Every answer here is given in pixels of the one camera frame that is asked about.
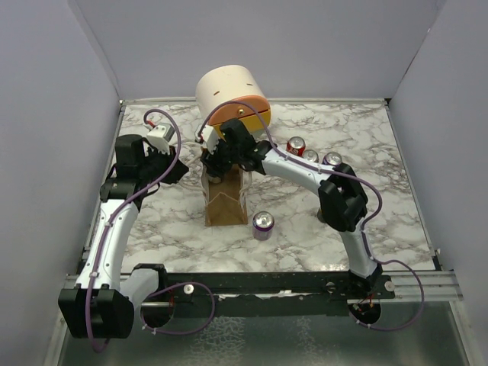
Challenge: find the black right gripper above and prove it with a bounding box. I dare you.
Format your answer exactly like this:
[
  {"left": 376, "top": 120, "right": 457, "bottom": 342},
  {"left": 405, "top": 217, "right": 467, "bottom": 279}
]
[{"left": 200, "top": 136, "right": 242, "bottom": 178}]

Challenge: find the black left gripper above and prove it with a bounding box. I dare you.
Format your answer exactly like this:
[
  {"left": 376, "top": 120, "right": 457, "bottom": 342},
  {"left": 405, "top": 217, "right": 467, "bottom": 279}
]
[{"left": 140, "top": 143, "right": 189, "bottom": 184}]

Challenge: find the brown canvas bag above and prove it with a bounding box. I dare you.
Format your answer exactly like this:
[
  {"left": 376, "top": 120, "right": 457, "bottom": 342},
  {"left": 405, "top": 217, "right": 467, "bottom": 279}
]
[{"left": 179, "top": 165, "right": 252, "bottom": 226}]

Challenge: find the purple fanta can front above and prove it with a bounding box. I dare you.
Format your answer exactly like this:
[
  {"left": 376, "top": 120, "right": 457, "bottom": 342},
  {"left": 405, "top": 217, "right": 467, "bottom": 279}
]
[{"left": 252, "top": 211, "right": 275, "bottom": 241}]

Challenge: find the purple fanta can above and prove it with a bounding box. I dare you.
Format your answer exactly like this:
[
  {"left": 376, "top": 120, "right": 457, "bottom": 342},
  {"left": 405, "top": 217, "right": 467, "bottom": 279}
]
[
  {"left": 252, "top": 211, "right": 275, "bottom": 241},
  {"left": 323, "top": 152, "right": 342, "bottom": 166}
]

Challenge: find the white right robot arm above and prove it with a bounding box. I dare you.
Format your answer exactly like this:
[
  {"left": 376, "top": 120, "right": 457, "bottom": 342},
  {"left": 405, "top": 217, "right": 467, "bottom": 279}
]
[{"left": 197, "top": 118, "right": 381, "bottom": 298}]

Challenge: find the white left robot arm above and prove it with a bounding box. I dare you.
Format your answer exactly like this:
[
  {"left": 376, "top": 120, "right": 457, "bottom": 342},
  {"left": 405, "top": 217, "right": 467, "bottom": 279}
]
[{"left": 58, "top": 133, "right": 188, "bottom": 339}]

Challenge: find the cream round drawer cabinet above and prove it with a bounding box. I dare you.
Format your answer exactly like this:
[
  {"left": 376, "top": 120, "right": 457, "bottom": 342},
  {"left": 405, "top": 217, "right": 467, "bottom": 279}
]
[{"left": 195, "top": 65, "right": 271, "bottom": 138}]

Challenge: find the red cola can rear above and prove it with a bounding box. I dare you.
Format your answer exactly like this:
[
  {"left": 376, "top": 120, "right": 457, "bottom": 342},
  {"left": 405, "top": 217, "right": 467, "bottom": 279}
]
[{"left": 286, "top": 136, "right": 306, "bottom": 157}]

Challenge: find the red cola can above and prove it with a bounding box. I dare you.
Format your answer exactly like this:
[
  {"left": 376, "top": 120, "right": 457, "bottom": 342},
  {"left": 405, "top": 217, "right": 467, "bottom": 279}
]
[
  {"left": 286, "top": 136, "right": 306, "bottom": 157},
  {"left": 302, "top": 149, "right": 319, "bottom": 163}
]

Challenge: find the red cola can front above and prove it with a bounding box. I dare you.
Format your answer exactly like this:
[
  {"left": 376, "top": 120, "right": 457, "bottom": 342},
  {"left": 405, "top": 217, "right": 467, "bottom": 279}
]
[{"left": 302, "top": 149, "right": 319, "bottom": 163}]

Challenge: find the purple fanta can rear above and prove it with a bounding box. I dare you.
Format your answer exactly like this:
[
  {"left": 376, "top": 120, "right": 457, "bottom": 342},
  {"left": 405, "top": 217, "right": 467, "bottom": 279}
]
[{"left": 323, "top": 152, "right": 342, "bottom": 166}]

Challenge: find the black yellow can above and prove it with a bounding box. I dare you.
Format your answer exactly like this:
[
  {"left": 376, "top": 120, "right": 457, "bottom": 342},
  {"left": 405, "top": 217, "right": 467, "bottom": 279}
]
[{"left": 316, "top": 208, "right": 326, "bottom": 223}]

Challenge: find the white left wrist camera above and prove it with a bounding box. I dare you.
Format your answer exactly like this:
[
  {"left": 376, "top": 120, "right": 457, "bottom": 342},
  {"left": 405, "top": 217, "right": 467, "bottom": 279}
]
[{"left": 146, "top": 123, "right": 175, "bottom": 155}]

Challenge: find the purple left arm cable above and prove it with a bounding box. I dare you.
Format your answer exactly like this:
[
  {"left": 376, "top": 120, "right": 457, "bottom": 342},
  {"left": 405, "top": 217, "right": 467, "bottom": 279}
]
[{"left": 86, "top": 109, "right": 182, "bottom": 354}]

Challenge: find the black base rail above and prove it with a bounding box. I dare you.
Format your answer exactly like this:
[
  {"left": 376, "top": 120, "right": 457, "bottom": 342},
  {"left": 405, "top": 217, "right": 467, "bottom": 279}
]
[{"left": 136, "top": 265, "right": 394, "bottom": 324}]

